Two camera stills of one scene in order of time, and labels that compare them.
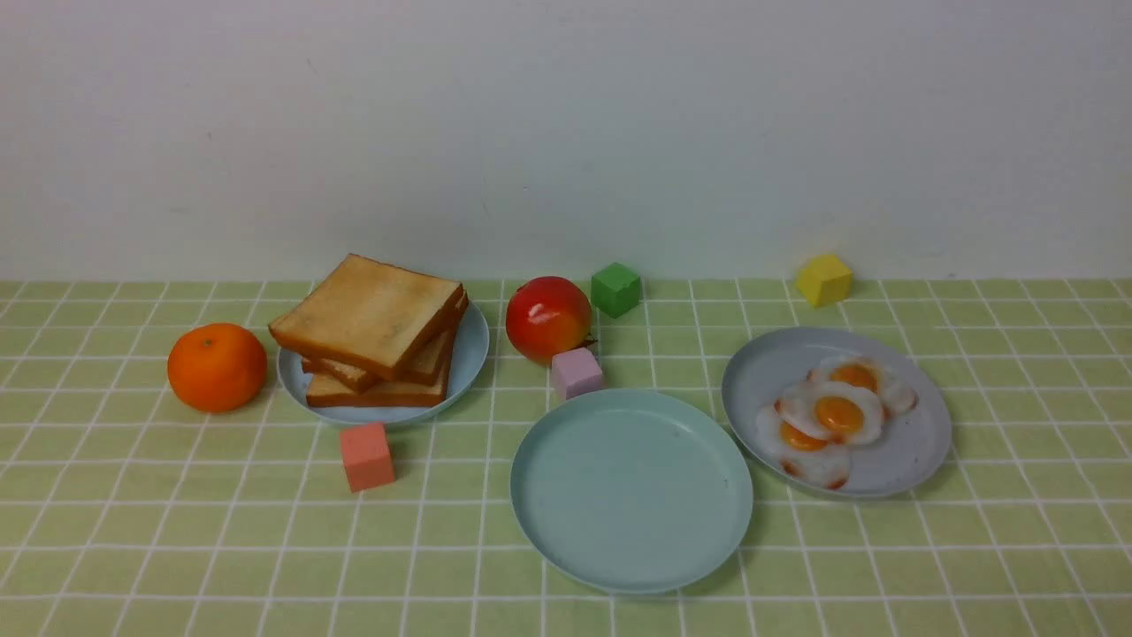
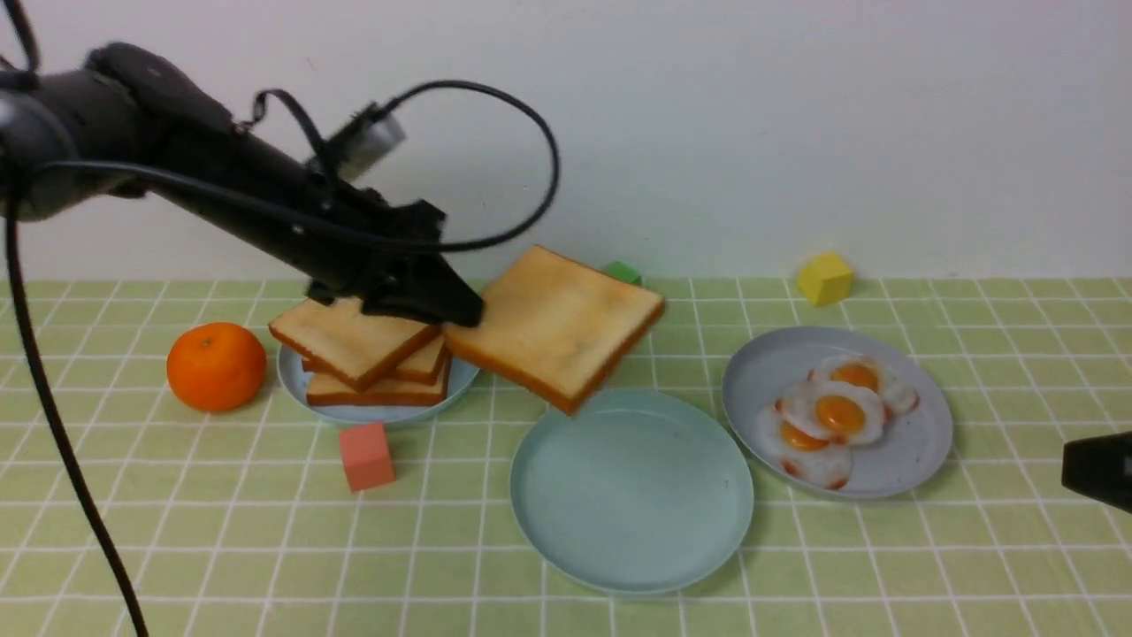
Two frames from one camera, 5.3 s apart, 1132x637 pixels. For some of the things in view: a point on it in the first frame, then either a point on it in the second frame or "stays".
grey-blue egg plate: [911, 447] stays
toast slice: [430, 363] to [347, 344]
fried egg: [851, 412] stays
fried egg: [896, 394] stays
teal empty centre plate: [631, 491] stays
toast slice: [374, 317] to [557, 326]
